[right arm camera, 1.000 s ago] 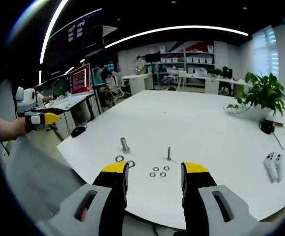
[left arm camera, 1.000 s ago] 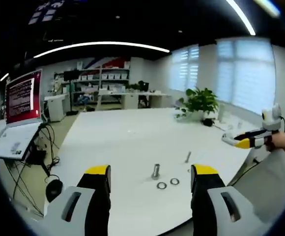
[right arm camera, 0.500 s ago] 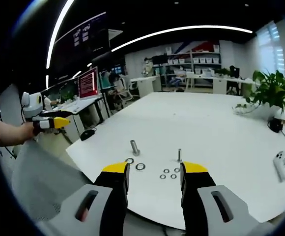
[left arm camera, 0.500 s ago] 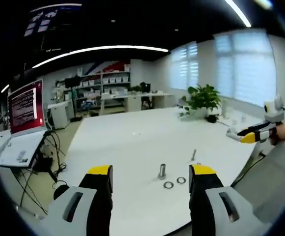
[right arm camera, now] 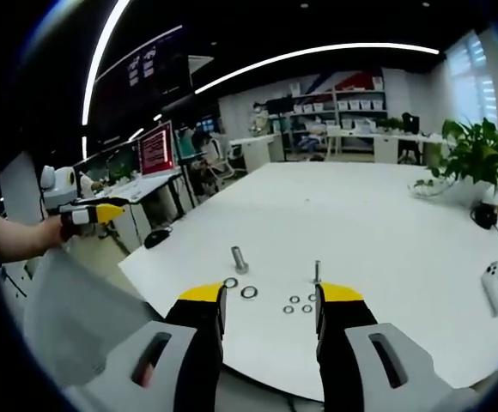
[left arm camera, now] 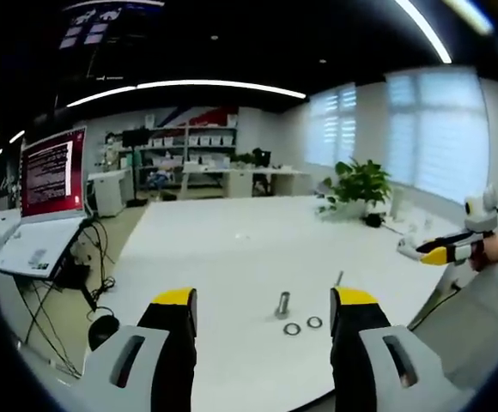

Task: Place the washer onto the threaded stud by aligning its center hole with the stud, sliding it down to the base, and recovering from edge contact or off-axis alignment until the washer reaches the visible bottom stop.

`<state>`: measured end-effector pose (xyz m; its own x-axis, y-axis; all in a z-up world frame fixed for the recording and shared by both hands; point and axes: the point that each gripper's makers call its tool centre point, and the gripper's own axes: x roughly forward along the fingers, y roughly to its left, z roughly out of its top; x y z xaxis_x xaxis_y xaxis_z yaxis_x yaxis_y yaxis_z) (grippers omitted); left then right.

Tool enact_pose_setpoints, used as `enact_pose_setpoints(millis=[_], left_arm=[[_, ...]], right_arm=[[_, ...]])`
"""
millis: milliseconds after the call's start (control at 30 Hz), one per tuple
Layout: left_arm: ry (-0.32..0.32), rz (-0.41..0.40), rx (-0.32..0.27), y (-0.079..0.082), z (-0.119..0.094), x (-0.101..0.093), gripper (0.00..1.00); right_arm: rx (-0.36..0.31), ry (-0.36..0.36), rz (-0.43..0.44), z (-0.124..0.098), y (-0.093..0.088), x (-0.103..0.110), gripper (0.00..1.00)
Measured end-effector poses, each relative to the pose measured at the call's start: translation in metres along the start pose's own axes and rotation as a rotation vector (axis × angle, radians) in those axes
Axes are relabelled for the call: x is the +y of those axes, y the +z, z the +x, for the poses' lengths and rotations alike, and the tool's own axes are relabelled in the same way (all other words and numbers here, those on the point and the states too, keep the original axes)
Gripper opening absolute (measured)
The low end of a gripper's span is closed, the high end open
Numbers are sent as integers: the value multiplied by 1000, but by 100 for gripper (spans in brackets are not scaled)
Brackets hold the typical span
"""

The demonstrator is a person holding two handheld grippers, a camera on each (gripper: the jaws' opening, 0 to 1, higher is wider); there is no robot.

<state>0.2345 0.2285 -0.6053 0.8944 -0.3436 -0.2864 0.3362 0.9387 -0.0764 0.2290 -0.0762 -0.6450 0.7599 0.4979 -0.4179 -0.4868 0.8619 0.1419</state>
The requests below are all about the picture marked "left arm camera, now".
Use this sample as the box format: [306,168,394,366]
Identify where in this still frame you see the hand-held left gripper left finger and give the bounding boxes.
[83,287,198,412]

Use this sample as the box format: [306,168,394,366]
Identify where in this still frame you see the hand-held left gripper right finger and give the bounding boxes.
[329,287,476,412]

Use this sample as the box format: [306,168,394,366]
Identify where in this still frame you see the metal threaded stud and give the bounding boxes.
[274,291,292,321]

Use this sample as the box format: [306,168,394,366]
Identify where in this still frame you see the person's right hand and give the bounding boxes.
[467,229,498,272]

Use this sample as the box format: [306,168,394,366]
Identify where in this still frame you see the small white object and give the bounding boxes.
[397,236,422,258]

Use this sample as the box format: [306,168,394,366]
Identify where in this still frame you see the black round stool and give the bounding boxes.
[88,315,121,351]

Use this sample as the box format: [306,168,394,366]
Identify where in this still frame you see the potted green plant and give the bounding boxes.
[317,157,394,220]

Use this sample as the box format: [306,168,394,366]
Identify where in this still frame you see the laptop stand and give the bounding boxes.
[12,218,104,379]

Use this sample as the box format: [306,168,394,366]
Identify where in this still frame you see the white cabinet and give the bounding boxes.
[88,169,132,218]

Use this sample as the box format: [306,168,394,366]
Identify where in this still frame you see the white laptop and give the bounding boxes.
[0,126,89,280]

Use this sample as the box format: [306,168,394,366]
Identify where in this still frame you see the black monitor on stand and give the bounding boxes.
[122,127,151,208]

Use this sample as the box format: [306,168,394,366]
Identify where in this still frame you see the black office chair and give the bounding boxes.
[251,148,274,192]

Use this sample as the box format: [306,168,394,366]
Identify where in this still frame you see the white office desk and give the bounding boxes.
[179,165,313,199]

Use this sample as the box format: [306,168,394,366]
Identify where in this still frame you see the white shelving unit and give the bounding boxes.
[102,112,240,190]

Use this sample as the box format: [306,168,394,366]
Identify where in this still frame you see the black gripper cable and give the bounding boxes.
[407,281,463,332]

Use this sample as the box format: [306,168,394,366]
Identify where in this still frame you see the black cables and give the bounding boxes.
[76,221,117,312]

